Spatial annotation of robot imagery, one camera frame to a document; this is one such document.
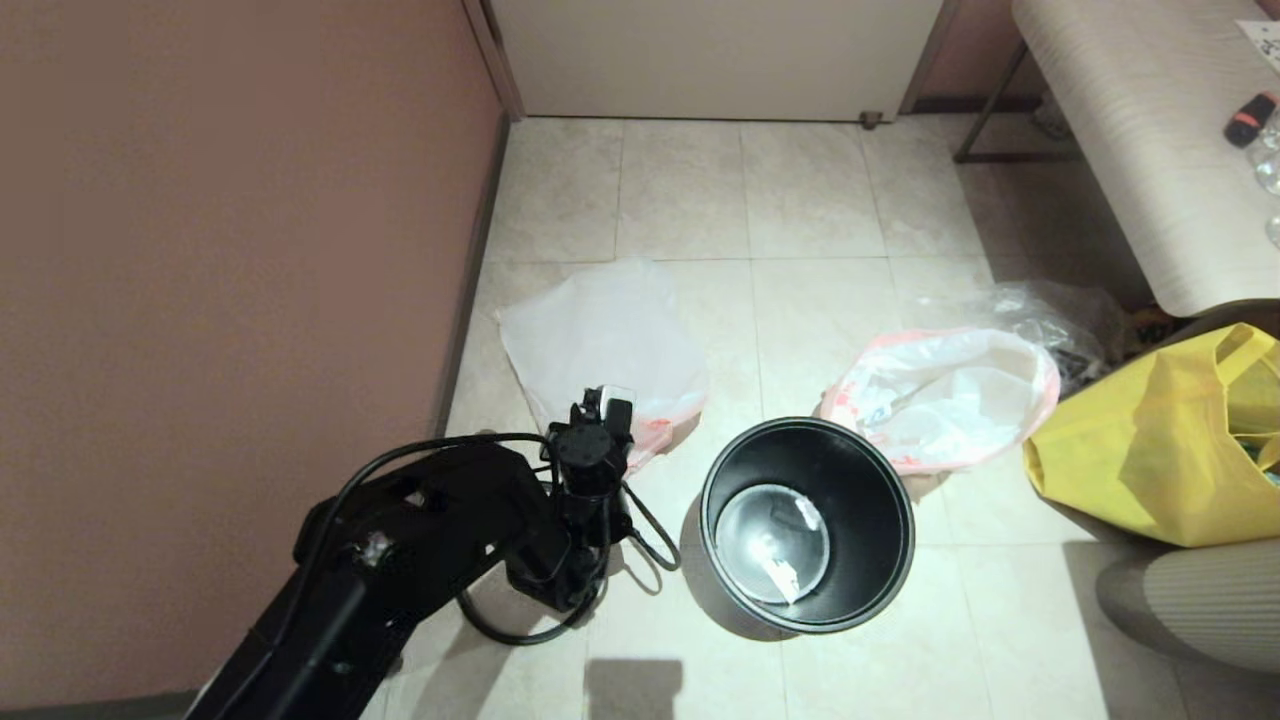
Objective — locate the fresh white pink trash bag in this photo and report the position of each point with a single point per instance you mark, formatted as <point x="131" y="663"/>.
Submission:
<point x="600" y="340"/>

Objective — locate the used white pink trash bag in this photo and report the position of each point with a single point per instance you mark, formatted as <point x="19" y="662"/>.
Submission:
<point x="950" y="400"/>

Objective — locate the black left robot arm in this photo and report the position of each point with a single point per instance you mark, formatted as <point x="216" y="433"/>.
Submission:
<point x="430" y="540"/>

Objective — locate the black round trash bin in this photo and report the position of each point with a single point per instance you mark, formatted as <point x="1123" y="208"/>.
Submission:
<point x="860" y="520"/>

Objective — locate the clear crumpled plastic bag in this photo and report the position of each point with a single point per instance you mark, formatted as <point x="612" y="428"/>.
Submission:
<point x="1050" y="310"/>

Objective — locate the yellow shopping bag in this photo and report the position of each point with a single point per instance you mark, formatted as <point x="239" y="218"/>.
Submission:
<point x="1130" y="460"/>

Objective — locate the white paper scrap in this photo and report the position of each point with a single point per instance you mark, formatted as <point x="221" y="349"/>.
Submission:
<point x="780" y="578"/>

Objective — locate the white door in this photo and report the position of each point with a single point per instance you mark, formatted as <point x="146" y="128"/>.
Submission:
<point x="720" y="60"/>

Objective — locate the small metal door stopper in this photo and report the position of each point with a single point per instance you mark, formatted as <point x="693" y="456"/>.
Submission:
<point x="871" y="120"/>

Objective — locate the small grey patterned object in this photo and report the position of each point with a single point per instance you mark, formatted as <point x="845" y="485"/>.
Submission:
<point x="1050" y="120"/>

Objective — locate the green printed package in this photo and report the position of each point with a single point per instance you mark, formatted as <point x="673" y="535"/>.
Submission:
<point x="1152" y="322"/>

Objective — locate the grey ribbed stool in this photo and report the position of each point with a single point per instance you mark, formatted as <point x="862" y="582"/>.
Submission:
<point x="1200" y="600"/>

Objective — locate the black orange marker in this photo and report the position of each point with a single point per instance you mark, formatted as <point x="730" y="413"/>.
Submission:
<point x="1250" y="120"/>

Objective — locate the white printed paper sheet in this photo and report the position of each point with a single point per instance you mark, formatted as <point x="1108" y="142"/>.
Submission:
<point x="1262" y="45"/>

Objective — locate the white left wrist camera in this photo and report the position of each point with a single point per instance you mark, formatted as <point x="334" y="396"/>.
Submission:
<point x="610" y="397"/>

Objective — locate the dark metal table frame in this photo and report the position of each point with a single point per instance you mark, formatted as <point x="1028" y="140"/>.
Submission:
<point x="985" y="120"/>

